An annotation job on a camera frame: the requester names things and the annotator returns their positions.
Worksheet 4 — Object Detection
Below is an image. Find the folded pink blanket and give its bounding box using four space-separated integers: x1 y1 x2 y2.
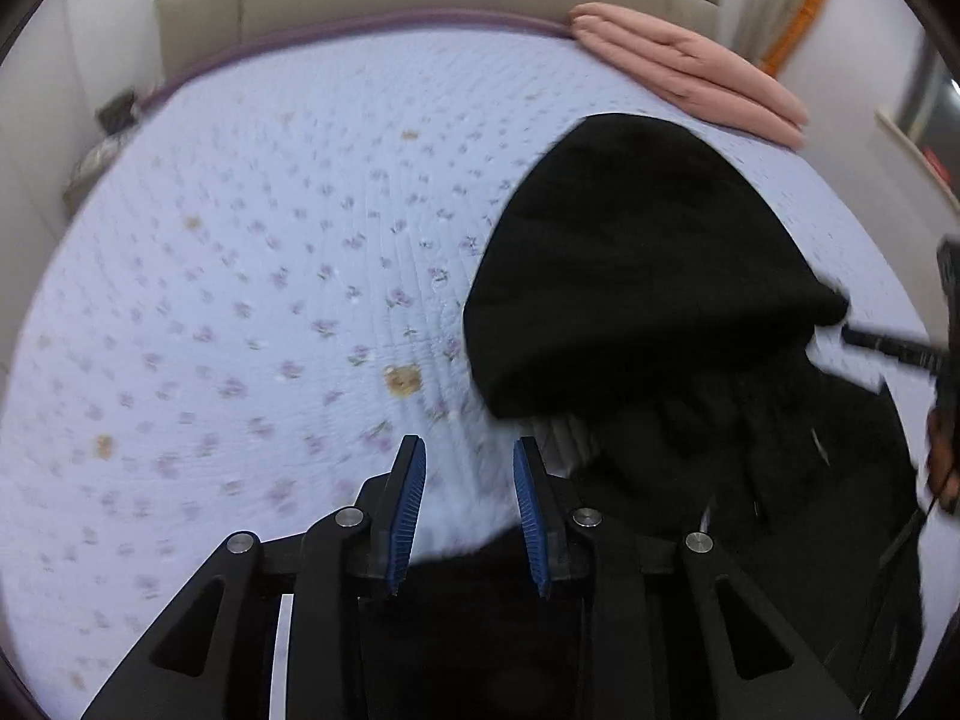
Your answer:
568 2 809 150

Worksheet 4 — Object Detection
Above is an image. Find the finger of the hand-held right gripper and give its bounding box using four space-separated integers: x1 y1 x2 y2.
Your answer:
841 324 946 374

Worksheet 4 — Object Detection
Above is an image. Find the orange striped curtain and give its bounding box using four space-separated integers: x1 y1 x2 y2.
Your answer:
757 0 842 77

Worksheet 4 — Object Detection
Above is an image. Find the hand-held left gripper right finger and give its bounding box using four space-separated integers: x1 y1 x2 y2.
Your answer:
512 436 863 720

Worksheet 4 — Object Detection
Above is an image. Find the floral quilted bed cover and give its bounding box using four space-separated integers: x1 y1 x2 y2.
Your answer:
7 9 927 706

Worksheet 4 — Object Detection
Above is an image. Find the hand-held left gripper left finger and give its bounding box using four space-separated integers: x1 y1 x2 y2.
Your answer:
81 435 428 720

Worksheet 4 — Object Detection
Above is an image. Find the person's right hand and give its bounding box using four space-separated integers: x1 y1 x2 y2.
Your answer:
924 406 960 517

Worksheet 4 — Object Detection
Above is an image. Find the black hooded jacket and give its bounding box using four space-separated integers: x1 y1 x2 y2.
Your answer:
360 113 931 720

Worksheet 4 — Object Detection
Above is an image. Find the dark bedside clutter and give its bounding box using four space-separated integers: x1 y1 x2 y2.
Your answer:
60 88 140 205

